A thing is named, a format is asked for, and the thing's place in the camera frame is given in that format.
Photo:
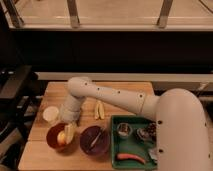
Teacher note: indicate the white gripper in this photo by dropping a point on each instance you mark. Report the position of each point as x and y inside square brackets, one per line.
[70, 112]

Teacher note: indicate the yellow apple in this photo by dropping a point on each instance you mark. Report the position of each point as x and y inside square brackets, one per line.
[61, 138]

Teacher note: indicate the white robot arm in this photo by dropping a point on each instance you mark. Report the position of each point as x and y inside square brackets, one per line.
[182, 134]

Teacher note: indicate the black remote control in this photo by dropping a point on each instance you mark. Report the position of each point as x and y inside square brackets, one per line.
[78, 121]

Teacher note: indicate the orange bowl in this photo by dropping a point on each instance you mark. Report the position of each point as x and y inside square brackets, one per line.
[51, 136]

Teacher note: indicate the purple bowl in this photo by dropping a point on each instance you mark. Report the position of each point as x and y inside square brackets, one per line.
[101, 146]

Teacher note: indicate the white cup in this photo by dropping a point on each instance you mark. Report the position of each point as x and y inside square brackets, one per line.
[50, 114]

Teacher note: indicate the utensil in purple bowl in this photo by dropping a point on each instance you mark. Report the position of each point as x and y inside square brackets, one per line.
[95, 140]

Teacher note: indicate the peeled banana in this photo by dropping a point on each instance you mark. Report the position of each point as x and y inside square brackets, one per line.
[99, 112]

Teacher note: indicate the small glass jar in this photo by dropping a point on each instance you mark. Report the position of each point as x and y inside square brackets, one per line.
[124, 130]

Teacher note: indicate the black chair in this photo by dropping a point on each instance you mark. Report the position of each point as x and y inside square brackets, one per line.
[15, 96]

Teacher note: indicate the orange carrot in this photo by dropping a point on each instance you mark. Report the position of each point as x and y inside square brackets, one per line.
[125, 156]

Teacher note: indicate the green tray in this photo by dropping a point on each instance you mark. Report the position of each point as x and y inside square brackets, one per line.
[132, 144]

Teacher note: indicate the brown grape bunch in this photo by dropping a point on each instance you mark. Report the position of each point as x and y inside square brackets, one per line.
[151, 129]

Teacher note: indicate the grey crumpled foil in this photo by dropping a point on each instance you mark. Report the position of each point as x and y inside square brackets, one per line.
[153, 154]

